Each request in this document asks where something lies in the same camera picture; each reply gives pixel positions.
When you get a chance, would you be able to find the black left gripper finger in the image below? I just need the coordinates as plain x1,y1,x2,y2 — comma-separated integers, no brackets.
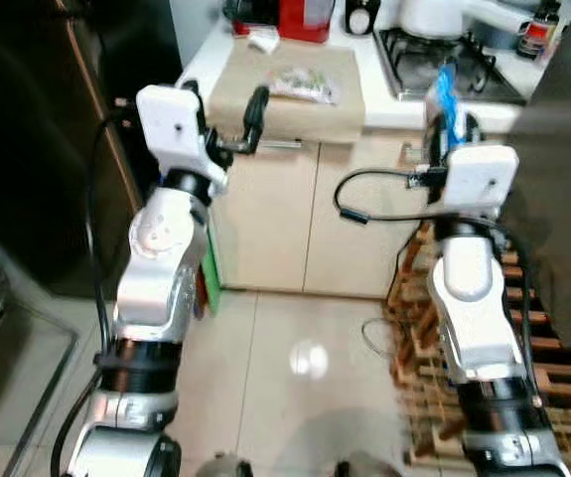
242,85,270,150

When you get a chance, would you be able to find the blue packet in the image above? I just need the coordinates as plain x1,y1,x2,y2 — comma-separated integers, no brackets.
426,62,465,148

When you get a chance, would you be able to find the dark grey fridge door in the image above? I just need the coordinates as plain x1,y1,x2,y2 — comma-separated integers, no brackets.
499,0,571,351

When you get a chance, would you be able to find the clear packet of food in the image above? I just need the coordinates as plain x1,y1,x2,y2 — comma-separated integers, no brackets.
268,66,344,106

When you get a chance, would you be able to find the white crumpled paper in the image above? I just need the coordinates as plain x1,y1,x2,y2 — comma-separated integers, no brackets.
247,28,281,54

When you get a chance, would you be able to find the cream kitchen counter cabinet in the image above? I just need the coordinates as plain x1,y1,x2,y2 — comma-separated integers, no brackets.
171,0,534,299

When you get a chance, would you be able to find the black gas stove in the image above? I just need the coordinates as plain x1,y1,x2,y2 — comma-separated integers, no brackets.
376,26,526,106

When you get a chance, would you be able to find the red container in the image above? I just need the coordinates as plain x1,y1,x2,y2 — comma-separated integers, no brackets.
277,0,338,44

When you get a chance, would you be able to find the white pot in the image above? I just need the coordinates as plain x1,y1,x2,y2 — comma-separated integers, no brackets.
399,0,529,43

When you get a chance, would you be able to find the dark bottle red label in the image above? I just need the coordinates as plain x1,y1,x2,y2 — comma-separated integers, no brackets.
516,0,564,61

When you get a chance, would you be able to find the small black white jar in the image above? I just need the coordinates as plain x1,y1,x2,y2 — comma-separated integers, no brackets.
343,0,381,37

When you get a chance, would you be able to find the dark cabinet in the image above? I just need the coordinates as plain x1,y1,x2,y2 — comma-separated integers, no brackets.
0,0,182,299

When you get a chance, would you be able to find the grey robot left foot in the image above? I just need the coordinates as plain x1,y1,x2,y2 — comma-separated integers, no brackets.
201,452,253,477

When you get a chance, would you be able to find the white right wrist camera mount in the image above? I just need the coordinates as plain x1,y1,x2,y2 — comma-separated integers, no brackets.
442,145,520,216

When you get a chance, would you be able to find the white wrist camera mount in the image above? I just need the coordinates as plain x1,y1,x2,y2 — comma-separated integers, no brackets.
134,83,230,192
442,145,520,216

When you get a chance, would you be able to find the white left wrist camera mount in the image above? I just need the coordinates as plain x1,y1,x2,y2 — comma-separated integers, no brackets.
134,83,230,192

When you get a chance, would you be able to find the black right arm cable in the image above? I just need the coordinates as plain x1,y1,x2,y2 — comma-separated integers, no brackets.
333,167,544,398

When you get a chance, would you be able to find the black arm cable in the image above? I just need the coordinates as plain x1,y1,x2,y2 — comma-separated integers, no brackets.
52,107,142,477
333,167,544,398

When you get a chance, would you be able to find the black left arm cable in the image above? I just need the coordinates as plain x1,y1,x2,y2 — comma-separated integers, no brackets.
52,107,142,477

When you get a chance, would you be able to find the thin white floor cable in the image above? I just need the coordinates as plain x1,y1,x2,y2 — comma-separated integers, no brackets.
362,316,405,361

